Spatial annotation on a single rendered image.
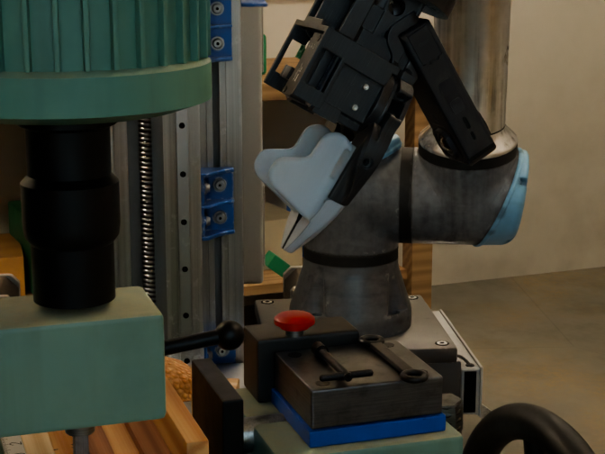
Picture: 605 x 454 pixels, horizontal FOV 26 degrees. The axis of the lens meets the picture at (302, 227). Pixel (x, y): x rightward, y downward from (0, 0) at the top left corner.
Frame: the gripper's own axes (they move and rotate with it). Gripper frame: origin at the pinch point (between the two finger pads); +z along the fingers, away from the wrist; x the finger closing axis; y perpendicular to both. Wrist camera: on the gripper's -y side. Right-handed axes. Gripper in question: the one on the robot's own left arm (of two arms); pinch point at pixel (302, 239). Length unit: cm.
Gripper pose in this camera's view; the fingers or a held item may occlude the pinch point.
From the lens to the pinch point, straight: 94.7
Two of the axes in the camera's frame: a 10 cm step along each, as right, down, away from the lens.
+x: 3.1, 2.2, -9.2
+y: -8.2, -4.3, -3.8
